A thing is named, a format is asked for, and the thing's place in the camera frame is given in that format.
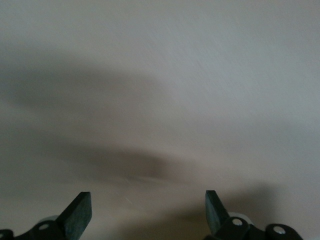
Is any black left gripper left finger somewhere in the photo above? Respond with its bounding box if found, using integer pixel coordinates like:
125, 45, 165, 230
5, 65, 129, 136
14, 191, 93, 240

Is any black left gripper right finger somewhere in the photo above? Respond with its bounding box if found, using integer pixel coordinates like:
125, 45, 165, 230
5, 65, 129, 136
205, 189, 266, 240

